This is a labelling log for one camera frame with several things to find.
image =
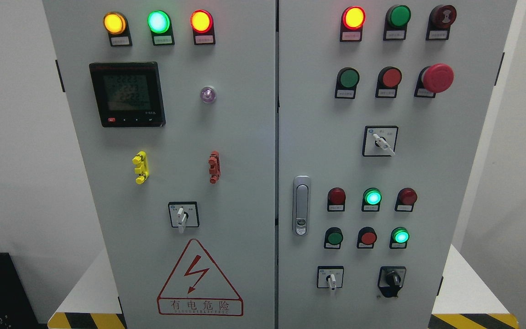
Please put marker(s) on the white rotary selector switch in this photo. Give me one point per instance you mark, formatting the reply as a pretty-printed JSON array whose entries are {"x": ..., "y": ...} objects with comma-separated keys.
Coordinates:
[{"x": 183, "y": 215}]

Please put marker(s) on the yellow indicator light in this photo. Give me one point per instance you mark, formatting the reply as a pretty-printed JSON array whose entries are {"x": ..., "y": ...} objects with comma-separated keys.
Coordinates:
[{"x": 117, "y": 27}]

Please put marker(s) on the dark red indicator lower left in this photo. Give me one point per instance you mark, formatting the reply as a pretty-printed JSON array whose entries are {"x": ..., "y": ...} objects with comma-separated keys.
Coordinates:
[{"x": 336, "y": 200}]

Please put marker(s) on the dark red indicator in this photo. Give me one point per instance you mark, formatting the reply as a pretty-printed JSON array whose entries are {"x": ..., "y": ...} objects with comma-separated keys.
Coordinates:
[
  {"x": 406, "y": 199},
  {"x": 336, "y": 200}
]

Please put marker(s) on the clear white indicator lamp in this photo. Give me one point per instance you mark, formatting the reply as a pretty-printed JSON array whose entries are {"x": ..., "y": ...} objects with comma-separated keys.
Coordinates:
[{"x": 208, "y": 94}]

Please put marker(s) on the grey left cabinet door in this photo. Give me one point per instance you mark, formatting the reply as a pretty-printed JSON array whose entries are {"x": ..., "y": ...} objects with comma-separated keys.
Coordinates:
[{"x": 236, "y": 214}]

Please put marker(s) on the grey cabinet door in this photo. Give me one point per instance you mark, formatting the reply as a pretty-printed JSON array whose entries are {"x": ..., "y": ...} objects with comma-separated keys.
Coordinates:
[
  {"x": 236, "y": 214},
  {"x": 322, "y": 137}
]

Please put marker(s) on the green lit indicator lower middle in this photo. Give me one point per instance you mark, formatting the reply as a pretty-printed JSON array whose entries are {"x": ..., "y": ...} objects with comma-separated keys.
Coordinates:
[{"x": 371, "y": 200}]

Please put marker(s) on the green push button second row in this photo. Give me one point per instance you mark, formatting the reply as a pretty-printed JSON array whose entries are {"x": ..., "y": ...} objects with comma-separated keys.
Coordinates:
[{"x": 346, "y": 83}]

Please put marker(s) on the red push button lower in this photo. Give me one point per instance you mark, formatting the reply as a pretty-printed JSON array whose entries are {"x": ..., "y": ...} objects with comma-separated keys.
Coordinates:
[{"x": 366, "y": 238}]

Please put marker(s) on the grey right cabinet door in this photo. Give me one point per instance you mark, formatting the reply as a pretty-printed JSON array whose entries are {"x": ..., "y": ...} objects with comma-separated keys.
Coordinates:
[{"x": 322, "y": 137}]

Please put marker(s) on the red electrical warning sticker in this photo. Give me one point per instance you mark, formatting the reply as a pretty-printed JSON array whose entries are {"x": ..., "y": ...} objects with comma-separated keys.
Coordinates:
[{"x": 197, "y": 287}]

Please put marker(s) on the dark red indicator lower right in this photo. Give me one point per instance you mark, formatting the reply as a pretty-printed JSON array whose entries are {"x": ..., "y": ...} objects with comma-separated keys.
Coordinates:
[{"x": 406, "y": 199}]

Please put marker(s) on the black digital power meter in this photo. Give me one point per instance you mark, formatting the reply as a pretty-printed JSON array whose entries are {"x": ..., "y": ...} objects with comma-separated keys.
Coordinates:
[{"x": 128, "y": 94}]

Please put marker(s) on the red push button second row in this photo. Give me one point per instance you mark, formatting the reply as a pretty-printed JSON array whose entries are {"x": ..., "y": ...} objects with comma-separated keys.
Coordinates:
[{"x": 387, "y": 82}]

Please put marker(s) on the green lit push button lower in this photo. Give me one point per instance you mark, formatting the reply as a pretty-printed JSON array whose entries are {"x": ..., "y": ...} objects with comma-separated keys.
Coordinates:
[{"x": 399, "y": 238}]

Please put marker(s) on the red indicator light top left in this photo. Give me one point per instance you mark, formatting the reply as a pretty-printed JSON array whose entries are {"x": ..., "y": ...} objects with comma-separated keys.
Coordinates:
[{"x": 202, "y": 25}]

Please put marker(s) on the red lit indicator top right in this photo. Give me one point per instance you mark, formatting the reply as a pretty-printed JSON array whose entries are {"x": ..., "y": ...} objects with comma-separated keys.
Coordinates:
[{"x": 352, "y": 21}]

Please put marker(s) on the green indicator light top left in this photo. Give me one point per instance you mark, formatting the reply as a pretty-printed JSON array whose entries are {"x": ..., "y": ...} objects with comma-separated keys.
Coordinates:
[{"x": 161, "y": 28}]

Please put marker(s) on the green push button top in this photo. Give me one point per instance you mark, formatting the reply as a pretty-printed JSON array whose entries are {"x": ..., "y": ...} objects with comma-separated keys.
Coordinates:
[{"x": 396, "y": 21}]

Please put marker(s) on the red emergency stop button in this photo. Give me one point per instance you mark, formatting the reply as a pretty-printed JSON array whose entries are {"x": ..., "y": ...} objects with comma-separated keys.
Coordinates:
[{"x": 434, "y": 79}]

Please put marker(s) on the dark red buzzer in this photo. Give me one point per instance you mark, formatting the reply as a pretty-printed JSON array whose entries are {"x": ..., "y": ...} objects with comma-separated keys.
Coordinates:
[{"x": 440, "y": 20}]

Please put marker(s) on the white platform with hazard stripes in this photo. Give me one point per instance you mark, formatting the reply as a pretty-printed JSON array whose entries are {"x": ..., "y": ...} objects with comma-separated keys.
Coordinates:
[{"x": 464, "y": 301}]

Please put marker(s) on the silver door lock handle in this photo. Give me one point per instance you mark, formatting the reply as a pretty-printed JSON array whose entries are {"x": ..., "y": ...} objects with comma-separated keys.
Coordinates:
[{"x": 301, "y": 197}]

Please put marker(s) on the white rotary switch upper right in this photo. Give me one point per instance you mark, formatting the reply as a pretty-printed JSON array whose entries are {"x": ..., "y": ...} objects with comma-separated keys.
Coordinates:
[{"x": 380, "y": 141}]

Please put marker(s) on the white rotary switch bottom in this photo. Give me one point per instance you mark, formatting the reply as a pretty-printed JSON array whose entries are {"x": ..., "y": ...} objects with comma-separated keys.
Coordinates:
[{"x": 330, "y": 277}]

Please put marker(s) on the black rotary knob switch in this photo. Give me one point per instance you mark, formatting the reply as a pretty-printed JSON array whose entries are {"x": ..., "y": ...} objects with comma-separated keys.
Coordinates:
[{"x": 391, "y": 280}]

